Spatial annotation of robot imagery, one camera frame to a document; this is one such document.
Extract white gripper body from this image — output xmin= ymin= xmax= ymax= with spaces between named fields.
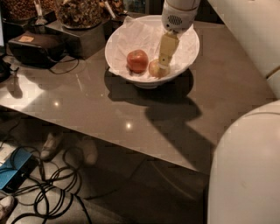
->
xmin=162 ymin=0 xmax=200 ymax=32

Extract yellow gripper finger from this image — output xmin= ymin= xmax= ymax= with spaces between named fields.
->
xmin=158 ymin=31 xmax=179 ymax=69

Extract yellow-green apple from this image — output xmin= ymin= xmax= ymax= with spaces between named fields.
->
xmin=149 ymin=59 xmax=170 ymax=79

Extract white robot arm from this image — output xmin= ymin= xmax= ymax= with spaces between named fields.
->
xmin=207 ymin=0 xmax=280 ymax=224

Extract white bowl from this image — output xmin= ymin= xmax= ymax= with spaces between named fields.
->
xmin=104 ymin=14 xmax=200 ymax=89

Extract red apple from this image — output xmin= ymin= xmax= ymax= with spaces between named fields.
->
xmin=127 ymin=50 xmax=149 ymax=74

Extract white paper liner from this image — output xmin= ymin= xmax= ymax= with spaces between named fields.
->
xmin=108 ymin=10 xmax=198 ymax=81

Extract dark grey box stand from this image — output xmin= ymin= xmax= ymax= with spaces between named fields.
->
xmin=45 ymin=21 xmax=106 ymax=60

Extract glass jar of granola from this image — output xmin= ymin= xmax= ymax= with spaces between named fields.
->
xmin=55 ymin=0 xmax=102 ymax=30

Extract metal scoop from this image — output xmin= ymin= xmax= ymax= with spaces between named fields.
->
xmin=33 ymin=0 xmax=47 ymax=25

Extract black case with tag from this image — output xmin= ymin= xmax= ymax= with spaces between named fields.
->
xmin=8 ymin=31 xmax=65 ymax=68

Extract glass jar of nuts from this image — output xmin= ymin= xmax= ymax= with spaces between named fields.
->
xmin=2 ymin=0 xmax=56 ymax=22

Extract white shoe under table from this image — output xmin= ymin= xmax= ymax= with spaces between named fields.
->
xmin=40 ymin=132 xmax=63 ymax=161

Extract blue device on floor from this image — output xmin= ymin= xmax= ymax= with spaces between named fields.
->
xmin=0 ymin=148 xmax=38 ymax=193

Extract white shoe bottom left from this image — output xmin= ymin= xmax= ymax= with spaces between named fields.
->
xmin=0 ymin=195 xmax=15 ymax=221

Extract black cable on table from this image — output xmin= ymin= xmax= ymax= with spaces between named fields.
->
xmin=47 ymin=56 xmax=81 ymax=75

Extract black floor cables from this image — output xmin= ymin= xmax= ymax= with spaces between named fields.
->
xmin=0 ymin=119 xmax=93 ymax=224

